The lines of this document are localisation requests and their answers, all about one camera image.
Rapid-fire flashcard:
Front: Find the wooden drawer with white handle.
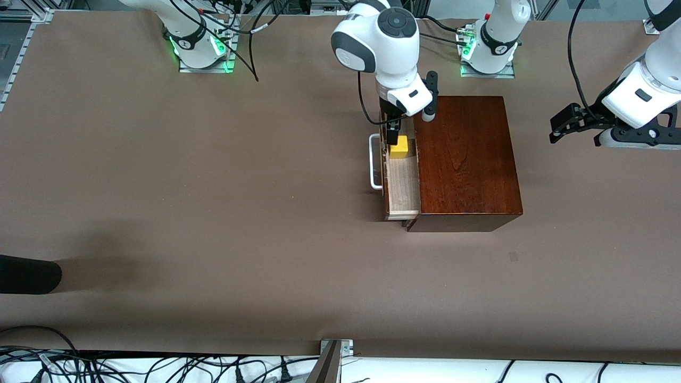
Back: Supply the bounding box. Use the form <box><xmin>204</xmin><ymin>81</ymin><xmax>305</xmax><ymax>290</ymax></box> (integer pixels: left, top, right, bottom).
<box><xmin>369</xmin><ymin>114</ymin><xmax>422</xmax><ymax>221</ymax></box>

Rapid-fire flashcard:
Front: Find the dark wooden drawer cabinet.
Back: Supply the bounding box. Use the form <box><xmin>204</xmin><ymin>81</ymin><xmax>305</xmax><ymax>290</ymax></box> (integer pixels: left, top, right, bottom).
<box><xmin>402</xmin><ymin>96</ymin><xmax>524</xmax><ymax>233</ymax></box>

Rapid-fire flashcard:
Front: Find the silver equipment box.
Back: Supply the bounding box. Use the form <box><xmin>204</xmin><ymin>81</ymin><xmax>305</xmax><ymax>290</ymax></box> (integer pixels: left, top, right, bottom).
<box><xmin>310</xmin><ymin>0</ymin><xmax>352</xmax><ymax>16</ymax></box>

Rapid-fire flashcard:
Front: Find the brown paper table cover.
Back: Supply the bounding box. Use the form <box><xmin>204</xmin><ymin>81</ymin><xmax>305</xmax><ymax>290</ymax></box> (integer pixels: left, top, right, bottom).
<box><xmin>0</xmin><ymin>11</ymin><xmax>681</xmax><ymax>363</ymax></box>

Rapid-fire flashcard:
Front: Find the black cylinder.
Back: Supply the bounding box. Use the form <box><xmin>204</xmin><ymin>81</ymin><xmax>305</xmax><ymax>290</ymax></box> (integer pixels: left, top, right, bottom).
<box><xmin>0</xmin><ymin>255</ymin><xmax>63</xmax><ymax>295</ymax></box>

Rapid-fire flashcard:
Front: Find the black left base cable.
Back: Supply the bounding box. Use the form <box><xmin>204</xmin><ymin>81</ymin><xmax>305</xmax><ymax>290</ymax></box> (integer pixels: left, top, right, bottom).
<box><xmin>375</xmin><ymin>20</ymin><xmax>469</xmax><ymax>46</ymax></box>
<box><xmin>423</xmin><ymin>15</ymin><xmax>461</xmax><ymax>34</ymax></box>

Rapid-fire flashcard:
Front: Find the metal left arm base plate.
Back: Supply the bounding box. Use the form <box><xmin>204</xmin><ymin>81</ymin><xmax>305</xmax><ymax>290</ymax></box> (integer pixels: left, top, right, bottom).
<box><xmin>460</xmin><ymin>24</ymin><xmax>516</xmax><ymax>79</ymax></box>

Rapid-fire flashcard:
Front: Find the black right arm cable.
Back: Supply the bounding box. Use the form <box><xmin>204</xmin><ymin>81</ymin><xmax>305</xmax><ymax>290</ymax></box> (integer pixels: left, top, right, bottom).
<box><xmin>202</xmin><ymin>0</ymin><xmax>290</xmax><ymax>35</ymax></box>
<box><xmin>170</xmin><ymin>0</ymin><xmax>260</xmax><ymax>82</ymax></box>

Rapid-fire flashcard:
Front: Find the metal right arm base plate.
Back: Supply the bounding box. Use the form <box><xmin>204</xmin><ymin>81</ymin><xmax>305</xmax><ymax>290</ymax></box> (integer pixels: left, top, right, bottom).
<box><xmin>178</xmin><ymin>16</ymin><xmax>238</xmax><ymax>74</ymax></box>

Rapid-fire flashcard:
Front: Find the silver metal clamp bracket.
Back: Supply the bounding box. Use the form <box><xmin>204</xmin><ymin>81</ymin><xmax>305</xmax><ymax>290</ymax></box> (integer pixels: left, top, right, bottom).
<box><xmin>319</xmin><ymin>339</ymin><xmax>355</xmax><ymax>358</ymax></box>

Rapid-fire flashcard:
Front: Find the grey camera mounting pole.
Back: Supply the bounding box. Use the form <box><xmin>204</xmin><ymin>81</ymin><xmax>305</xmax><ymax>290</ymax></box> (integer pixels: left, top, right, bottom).
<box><xmin>305</xmin><ymin>342</ymin><xmax>342</xmax><ymax>383</ymax></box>

